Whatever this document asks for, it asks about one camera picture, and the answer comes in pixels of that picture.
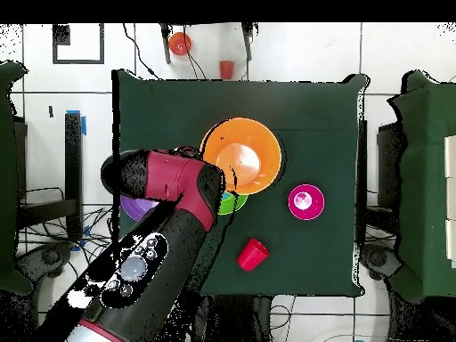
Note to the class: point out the green bowl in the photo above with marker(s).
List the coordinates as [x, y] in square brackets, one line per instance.
[233, 206]

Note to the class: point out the large orange bowl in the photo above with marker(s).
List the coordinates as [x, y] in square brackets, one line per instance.
[245, 142]

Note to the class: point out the tall red cup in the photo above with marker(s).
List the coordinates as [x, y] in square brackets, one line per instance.
[252, 255]

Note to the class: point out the small crimson bowl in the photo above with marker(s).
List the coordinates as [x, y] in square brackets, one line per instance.
[313, 208]

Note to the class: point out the purple bowl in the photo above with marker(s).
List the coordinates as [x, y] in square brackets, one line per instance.
[137, 208]

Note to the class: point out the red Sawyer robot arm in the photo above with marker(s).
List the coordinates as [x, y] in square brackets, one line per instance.
[167, 178]

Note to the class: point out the dark green tablecloth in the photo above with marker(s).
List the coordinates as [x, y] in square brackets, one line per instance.
[213, 99]

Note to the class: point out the orange-red cup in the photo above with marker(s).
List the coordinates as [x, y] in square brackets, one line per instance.
[226, 69]

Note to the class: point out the small orange bowl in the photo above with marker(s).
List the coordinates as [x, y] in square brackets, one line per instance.
[180, 43]

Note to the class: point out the blue tape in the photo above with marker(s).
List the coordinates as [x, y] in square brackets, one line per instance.
[83, 124]

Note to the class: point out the green cloth covered table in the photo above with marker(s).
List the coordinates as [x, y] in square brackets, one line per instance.
[427, 178]
[7, 178]

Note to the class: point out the white boxes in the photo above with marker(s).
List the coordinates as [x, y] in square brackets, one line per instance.
[451, 160]

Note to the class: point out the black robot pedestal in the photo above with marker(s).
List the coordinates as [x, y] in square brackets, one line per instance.
[242, 320]

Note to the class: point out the black metal table frame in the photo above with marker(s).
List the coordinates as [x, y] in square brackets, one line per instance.
[73, 160]
[362, 160]

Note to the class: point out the black square frame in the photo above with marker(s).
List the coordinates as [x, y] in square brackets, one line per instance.
[60, 35]

